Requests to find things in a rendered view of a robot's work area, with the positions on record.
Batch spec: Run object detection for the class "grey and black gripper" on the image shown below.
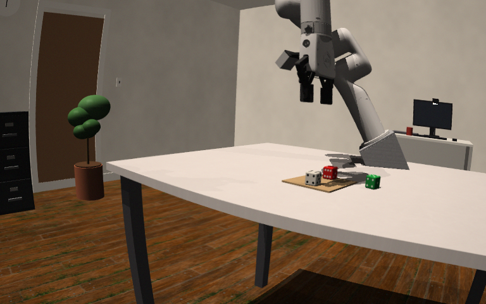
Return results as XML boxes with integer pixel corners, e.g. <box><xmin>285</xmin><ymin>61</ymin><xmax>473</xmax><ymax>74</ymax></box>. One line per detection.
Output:
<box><xmin>295</xmin><ymin>32</ymin><xmax>335</xmax><ymax>105</ymax></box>

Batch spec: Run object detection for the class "green die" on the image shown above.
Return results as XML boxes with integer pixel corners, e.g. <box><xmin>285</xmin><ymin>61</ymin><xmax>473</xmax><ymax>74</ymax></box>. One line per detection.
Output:
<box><xmin>365</xmin><ymin>174</ymin><xmax>381</xmax><ymax>189</ymax></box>

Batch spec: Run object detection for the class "red die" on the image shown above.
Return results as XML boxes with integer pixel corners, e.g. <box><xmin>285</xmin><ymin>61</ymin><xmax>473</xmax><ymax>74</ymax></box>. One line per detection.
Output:
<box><xmin>323</xmin><ymin>165</ymin><xmax>338</xmax><ymax>180</ymax></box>

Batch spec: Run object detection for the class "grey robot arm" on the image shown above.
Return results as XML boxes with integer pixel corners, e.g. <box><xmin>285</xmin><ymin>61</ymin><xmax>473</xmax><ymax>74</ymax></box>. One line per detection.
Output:
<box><xmin>275</xmin><ymin>0</ymin><xmax>389</xmax><ymax>147</ymax></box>

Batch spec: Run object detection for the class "tan mat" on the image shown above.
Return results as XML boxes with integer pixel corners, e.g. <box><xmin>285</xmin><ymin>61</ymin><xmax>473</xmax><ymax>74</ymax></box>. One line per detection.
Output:
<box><xmin>282</xmin><ymin>175</ymin><xmax>358</xmax><ymax>193</ymax></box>

